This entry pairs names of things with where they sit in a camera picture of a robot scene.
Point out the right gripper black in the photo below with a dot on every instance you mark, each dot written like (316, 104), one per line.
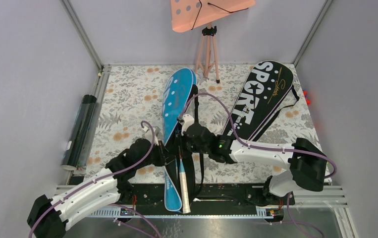
(184, 137)

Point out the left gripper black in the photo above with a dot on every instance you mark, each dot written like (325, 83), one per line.
(164, 157)

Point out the blue racket bag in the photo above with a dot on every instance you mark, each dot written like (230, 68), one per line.
(179, 88)

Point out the blue racket white grip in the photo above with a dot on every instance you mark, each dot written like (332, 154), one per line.
(184, 189)

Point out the black shuttlecock tube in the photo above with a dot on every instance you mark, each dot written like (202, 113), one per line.
(78, 135)

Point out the black sport racket bag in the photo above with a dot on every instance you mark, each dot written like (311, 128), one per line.
(258, 103)

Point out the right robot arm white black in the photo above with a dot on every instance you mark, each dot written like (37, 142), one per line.
(303, 164)

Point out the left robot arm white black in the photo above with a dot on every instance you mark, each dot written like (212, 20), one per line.
(52, 217)

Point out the floral table mat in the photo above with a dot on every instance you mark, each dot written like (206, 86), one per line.
(134, 93)

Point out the pink music stand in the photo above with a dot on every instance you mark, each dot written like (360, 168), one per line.
(189, 14)

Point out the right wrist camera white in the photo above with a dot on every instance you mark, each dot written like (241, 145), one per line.
(186, 121)

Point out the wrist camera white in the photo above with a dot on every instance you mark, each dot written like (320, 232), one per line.
(151, 134)
(186, 121)

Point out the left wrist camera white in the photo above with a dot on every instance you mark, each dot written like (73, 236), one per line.
(151, 134)

